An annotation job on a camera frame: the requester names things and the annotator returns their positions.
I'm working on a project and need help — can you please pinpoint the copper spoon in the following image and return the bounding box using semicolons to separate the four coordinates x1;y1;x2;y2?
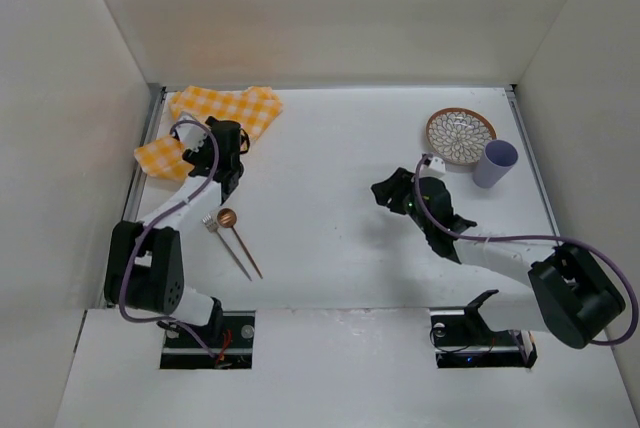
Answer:
216;208;263;279

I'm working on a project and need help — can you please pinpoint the silver copper fork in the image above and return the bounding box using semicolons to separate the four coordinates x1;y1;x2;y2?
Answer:
202;214;252;281

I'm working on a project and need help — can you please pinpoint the yellow white checkered cloth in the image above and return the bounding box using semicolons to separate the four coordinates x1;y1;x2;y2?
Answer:
134;86;283;182

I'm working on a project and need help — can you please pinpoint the floral patterned plate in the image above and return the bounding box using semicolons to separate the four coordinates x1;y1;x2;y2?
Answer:
425;107;497;166

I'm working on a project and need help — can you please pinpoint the lavender cup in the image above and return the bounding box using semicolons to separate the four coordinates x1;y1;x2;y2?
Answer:
472;139;519;189

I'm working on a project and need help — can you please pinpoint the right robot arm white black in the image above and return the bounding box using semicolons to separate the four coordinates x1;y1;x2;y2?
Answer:
371;168;638;349

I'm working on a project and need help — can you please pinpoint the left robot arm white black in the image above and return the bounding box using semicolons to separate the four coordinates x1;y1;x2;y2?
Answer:
104;113;250;348

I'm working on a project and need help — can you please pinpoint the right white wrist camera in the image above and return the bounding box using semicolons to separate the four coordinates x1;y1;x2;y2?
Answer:
420;156;446;179

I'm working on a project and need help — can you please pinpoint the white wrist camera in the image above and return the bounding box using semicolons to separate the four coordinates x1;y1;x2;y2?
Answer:
420;156;446;179
170;112;208;150

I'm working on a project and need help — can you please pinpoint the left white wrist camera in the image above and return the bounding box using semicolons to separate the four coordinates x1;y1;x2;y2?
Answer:
170;112;208;150

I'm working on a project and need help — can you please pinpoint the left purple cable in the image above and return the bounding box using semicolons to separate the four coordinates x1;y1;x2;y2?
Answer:
118;120;224;359

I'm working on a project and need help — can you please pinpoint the purple cable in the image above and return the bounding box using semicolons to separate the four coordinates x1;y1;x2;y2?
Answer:
118;120;224;359
415;154;639;347

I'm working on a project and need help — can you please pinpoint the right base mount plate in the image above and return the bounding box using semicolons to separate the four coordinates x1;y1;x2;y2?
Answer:
429;309;538;369

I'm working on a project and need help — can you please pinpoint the base mount plate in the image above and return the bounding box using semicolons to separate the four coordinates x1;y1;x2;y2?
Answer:
429;309;538;369
158;311;256;370

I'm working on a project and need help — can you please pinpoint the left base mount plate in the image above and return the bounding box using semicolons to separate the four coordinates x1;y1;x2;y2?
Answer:
158;311;256;370

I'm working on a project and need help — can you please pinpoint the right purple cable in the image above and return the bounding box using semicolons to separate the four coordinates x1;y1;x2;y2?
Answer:
415;154;639;347

